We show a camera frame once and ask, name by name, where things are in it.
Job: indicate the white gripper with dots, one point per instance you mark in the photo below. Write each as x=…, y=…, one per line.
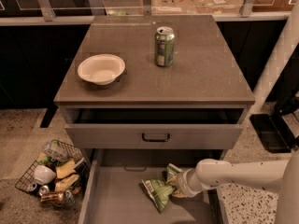
x=183, y=182

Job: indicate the green chip bag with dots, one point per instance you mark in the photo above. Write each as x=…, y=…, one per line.
x=159, y=190

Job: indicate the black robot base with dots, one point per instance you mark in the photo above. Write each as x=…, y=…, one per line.
x=279, y=131

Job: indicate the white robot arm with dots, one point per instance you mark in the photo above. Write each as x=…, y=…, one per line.
x=281, y=177

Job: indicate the grey middle drawer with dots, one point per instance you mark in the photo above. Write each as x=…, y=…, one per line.
x=115, y=194

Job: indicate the grey drawer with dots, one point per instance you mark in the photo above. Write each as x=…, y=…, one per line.
x=190, y=128
x=115, y=194

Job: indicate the grey top drawer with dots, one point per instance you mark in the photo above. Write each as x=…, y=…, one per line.
x=190, y=128

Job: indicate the grey drawer cabinet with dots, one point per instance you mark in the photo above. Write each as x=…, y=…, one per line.
x=203, y=74

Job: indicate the brown shiny can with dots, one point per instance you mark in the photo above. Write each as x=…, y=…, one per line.
x=52, y=198

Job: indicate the silver can middle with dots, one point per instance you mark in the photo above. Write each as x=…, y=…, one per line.
x=44, y=189

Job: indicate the silver can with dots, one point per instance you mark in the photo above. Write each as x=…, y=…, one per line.
x=32, y=187
x=44, y=189

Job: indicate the silver can left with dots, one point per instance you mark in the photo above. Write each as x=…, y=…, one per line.
x=32, y=187

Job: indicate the green soda can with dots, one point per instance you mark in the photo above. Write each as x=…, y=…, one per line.
x=164, y=46

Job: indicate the yellow sponge upper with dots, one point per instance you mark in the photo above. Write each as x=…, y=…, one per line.
x=65, y=170

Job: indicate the yellow sponge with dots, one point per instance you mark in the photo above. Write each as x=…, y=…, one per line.
x=65, y=183
x=65, y=170

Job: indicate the yellow sponge lower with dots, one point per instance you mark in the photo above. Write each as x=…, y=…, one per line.
x=65, y=183

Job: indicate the clear plastic bottle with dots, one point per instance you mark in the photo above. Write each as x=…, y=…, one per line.
x=56, y=152

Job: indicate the white ceramic bowl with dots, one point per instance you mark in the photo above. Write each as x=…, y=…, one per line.
x=43, y=175

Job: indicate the white paper bowl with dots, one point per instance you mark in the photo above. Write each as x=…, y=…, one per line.
x=101, y=69

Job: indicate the cardboard box left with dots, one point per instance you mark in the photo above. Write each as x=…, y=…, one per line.
x=173, y=7

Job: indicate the black drawer handle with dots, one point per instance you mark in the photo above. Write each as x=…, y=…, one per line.
x=156, y=138

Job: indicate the black wire basket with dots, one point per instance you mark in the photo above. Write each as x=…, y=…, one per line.
x=81, y=168

